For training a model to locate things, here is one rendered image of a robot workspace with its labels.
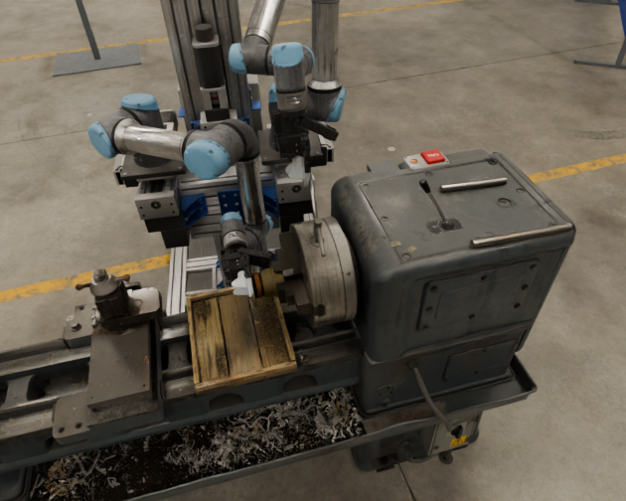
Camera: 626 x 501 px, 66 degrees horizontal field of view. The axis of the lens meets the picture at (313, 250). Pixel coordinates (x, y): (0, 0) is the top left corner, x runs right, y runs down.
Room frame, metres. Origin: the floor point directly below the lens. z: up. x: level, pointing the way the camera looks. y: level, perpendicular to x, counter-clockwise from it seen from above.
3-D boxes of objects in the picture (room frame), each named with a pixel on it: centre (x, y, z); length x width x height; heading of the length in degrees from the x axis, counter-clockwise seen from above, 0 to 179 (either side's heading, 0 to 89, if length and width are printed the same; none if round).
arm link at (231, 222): (1.21, 0.26, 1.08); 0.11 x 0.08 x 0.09; 12
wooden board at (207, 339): (0.94, 0.24, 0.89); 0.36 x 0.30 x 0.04; 13
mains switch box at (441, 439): (0.84, -0.46, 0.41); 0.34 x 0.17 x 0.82; 103
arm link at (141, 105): (1.53, 0.57, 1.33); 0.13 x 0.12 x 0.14; 150
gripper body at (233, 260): (1.05, 0.23, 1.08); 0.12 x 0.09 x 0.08; 12
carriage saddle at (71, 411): (0.85, 0.63, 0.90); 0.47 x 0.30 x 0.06; 13
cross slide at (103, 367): (0.88, 0.58, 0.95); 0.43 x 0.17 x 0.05; 13
